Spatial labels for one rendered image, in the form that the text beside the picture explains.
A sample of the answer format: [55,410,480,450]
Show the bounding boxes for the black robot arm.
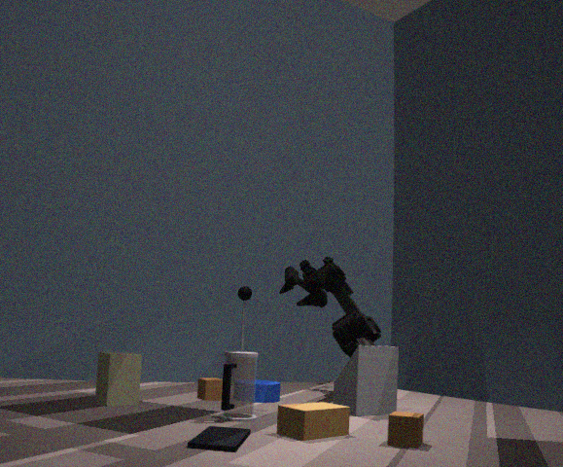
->
[299,257,381,357]

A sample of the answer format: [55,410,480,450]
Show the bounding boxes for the blue short cylinder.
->
[255,379,281,403]

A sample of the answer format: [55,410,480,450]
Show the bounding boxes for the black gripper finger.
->
[297,294,317,306]
[280,282,294,294]

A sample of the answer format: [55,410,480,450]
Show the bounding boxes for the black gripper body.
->
[285,267,328,308]

